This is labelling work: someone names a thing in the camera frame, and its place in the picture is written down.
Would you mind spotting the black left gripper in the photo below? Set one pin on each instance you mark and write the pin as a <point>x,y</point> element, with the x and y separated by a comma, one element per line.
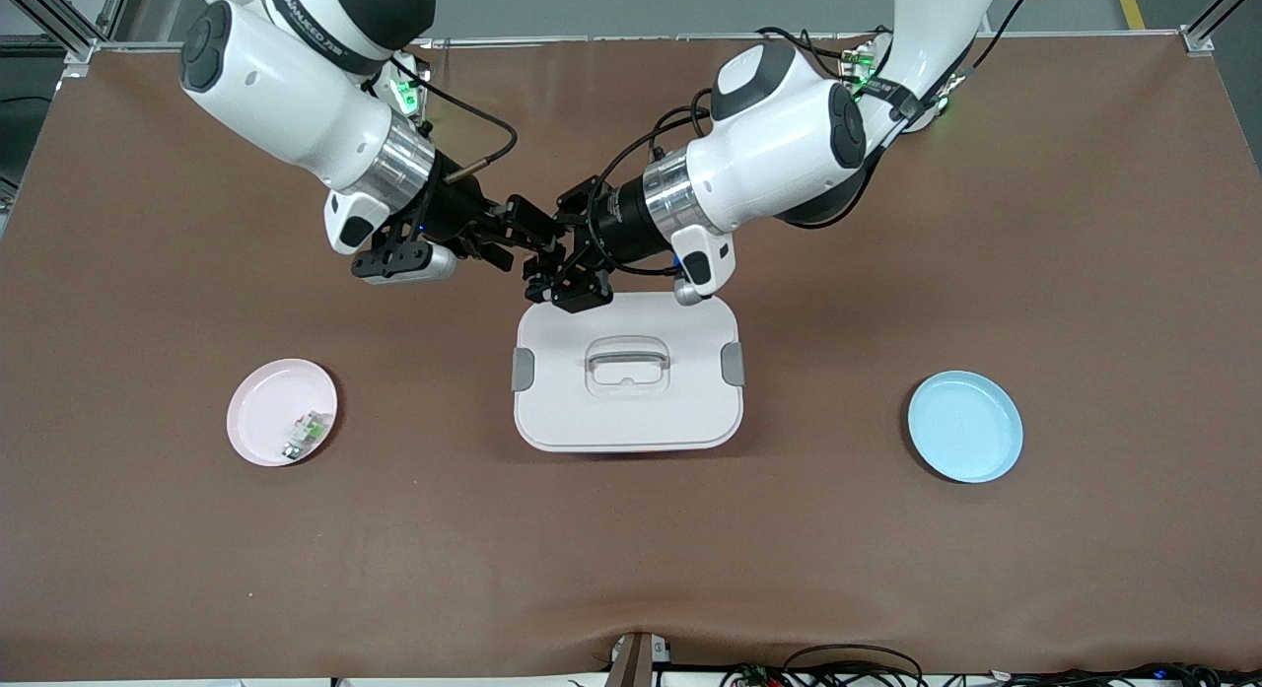
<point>613,223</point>

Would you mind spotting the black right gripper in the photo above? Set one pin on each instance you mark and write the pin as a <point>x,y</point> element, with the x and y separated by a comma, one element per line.
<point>458,211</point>

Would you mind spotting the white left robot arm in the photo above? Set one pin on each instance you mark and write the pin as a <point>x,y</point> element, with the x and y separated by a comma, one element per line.
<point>789,145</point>

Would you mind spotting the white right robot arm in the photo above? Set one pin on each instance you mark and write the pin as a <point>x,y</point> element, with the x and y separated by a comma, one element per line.
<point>286,96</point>

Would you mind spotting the grey box latch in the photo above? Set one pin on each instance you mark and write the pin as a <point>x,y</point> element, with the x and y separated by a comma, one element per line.
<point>733,364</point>
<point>523,370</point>

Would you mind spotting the white lidded storage box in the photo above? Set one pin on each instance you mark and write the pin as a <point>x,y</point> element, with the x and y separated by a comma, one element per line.
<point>670,421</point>

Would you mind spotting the brown table mat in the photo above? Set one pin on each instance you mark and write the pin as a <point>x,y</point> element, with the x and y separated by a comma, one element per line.
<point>631,529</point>

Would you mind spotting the pink round plate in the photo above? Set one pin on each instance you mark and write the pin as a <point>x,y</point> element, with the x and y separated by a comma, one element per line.
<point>261,421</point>

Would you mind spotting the light blue round plate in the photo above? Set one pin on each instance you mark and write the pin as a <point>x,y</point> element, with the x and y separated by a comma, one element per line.
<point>966,426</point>

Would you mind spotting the metal table edge rail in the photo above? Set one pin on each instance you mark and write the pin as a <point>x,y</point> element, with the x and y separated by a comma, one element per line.
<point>592,39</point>

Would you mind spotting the green and white switch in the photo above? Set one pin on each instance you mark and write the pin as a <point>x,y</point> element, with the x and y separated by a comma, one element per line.
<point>314,428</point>

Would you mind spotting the metal table edge bracket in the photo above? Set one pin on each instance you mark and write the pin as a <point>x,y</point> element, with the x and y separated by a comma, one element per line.
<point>636,659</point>

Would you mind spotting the aluminium frame post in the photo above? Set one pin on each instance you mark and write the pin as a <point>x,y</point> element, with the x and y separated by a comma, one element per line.
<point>59,17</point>
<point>1218,12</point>

